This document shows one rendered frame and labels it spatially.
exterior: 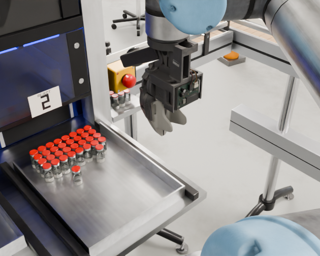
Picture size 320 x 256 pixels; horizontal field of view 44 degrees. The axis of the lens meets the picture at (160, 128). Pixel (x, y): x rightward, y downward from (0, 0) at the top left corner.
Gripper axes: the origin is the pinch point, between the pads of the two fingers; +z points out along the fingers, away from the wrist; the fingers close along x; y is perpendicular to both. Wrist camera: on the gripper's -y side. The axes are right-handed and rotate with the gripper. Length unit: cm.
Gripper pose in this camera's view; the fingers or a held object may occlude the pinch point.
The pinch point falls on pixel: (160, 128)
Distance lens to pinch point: 78.9
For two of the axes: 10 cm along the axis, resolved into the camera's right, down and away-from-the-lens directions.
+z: 0.0, 8.1, 5.8
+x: 7.4, -3.9, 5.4
